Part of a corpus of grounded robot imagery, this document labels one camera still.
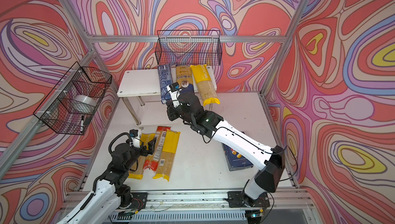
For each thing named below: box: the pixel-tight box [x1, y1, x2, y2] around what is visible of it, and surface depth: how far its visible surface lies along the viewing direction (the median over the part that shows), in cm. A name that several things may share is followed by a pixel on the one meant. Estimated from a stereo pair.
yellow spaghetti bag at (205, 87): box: [190, 64, 221, 107], surface depth 76 cm
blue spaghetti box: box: [157, 64, 174, 104], surface depth 76 cm
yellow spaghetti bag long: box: [152, 129, 181, 182], surface depth 88 cm
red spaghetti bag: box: [143, 125, 171, 172], surface depth 86 cm
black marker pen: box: [80, 115, 84, 134], surface depth 74 cm
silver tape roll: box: [71, 94, 98, 111], surface depth 73 cm
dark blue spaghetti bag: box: [175, 65, 195, 95], surface depth 80 cm
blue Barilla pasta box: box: [221, 142, 254, 172], surface depth 82 cm
